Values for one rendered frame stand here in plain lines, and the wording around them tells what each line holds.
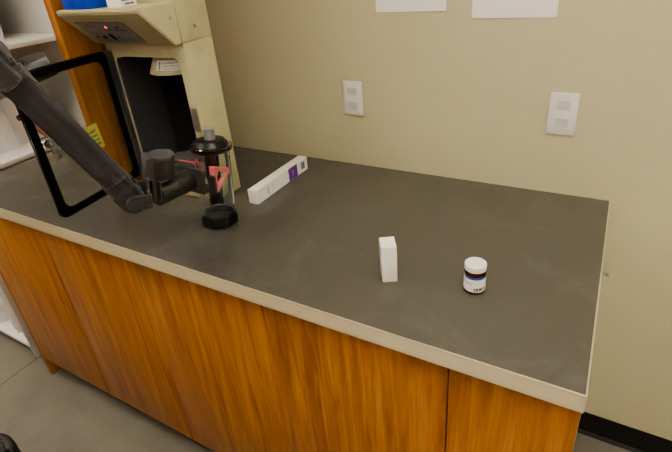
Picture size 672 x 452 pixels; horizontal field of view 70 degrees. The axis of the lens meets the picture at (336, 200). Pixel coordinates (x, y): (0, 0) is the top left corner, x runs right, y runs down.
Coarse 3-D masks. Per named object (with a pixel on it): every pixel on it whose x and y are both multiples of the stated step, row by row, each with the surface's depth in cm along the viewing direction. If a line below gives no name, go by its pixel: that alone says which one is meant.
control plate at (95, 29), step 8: (80, 24) 127; (88, 24) 126; (96, 24) 124; (104, 24) 123; (112, 24) 121; (120, 24) 120; (88, 32) 131; (96, 32) 129; (104, 32) 128; (112, 32) 126; (120, 32) 125; (128, 32) 123; (104, 40) 133; (112, 40) 131; (120, 40) 130; (128, 40) 128; (136, 40) 126
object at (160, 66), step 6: (156, 60) 136; (162, 60) 135; (168, 60) 134; (174, 60) 134; (156, 66) 136; (162, 66) 135; (168, 66) 134; (174, 66) 134; (150, 72) 139; (156, 72) 136; (162, 72) 135; (168, 72) 135; (174, 72) 135; (180, 72) 135
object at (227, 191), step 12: (192, 144) 125; (228, 144) 125; (204, 156) 122; (216, 156) 122; (228, 156) 125; (204, 168) 123; (228, 180) 127; (228, 192) 128; (204, 204) 128; (216, 204) 127; (228, 204) 129; (204, 216) 130; (216, 216) 129
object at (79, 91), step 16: (48, 64) 124; (96, 64) 136; (48, 80) 124; (64, 80) 128; (80, 80) 132; (96, 80) 137; (64, 96) 128; (80, 96) 133; (96, 96) 138; (80, 112) 133; (96, 112) 138; (112, 112) 143; (96, 128) 139; (112, 128) 144; (32, 144) 122; (112, 144) 145; (64, 160) 131; (128, 160) 151; (64, 176) 131; (80, 176) 136; (64, 192) 132; (80, 192) 136; (96, 192) 141
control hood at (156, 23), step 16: (64, 16) 126; (80, 16) 123; (96, 16) 120; (112, 16) 117; (128, 16) 115; (144, 16) 113; (160, 16) 117; (144, 32) 120; (160, 32) 118; (176, 32) 122
